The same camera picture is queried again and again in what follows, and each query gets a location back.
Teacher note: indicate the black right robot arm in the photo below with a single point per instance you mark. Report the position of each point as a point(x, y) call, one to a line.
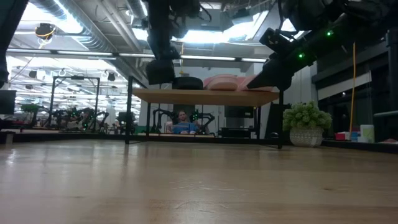
point(357, 18)

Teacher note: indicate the silver ventilation duct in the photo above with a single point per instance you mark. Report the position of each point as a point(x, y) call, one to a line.
point(136, 7)

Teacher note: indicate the light green succulent plant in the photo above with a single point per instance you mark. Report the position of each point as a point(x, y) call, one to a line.
point(307, 116)

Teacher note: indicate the person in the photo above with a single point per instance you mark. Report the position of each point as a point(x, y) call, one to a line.
point(184, 126)

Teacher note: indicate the black background robot arm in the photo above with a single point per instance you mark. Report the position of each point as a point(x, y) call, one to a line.
point(203, 118)
point(160, 116)

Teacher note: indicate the long LED light bar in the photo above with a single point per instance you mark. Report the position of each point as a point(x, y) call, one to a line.
point(93, 53)

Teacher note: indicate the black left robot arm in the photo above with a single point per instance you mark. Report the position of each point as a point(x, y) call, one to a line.
point(161, 31)

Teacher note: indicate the black wall screen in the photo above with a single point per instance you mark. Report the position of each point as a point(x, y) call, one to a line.
point(239, 112)

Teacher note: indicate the black flat monitor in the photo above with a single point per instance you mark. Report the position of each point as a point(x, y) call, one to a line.
point(7, 102)

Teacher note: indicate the blue container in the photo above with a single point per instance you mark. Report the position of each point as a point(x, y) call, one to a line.
point(355, 136)

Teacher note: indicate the red box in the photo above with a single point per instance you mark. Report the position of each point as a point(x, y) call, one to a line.
point(340, 136)

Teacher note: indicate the white woven plant pot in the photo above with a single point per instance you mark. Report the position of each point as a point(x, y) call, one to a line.
point(307, 137)

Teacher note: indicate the black slide sandal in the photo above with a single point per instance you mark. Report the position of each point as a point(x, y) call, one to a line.
point(160, 73)
point(188, 84)

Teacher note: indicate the black panel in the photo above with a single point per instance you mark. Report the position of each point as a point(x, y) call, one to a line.
point(275, 121)

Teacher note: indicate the black background rig frame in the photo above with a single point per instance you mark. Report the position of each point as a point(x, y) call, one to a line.
point(76, 77)

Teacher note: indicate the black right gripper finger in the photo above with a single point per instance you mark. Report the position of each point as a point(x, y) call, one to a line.
point(276, 77)

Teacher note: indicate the wooden shelf with black frame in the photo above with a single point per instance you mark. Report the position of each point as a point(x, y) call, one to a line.
point(202, 97)

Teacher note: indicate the green and white box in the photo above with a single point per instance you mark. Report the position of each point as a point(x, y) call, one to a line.
point(367, 133)

